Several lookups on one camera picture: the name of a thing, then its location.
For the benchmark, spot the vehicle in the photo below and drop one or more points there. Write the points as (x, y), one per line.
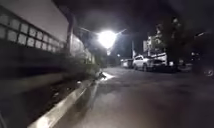
(126, 63)

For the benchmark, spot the street lamp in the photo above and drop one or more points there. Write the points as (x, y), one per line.
(107, 39)

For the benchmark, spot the pole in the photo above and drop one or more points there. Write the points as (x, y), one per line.
(132, 50)

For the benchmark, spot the white car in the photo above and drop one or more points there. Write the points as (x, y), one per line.
(142, 62)

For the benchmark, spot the grey asphalt road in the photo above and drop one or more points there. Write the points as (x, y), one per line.
(145, 100)

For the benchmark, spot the pale concrete kerb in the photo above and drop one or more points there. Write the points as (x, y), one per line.
(61, 108)

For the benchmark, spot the tree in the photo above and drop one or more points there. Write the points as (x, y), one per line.
(176, 43)

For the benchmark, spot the dark pavement strip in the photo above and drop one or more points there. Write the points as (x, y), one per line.
(31, 100)

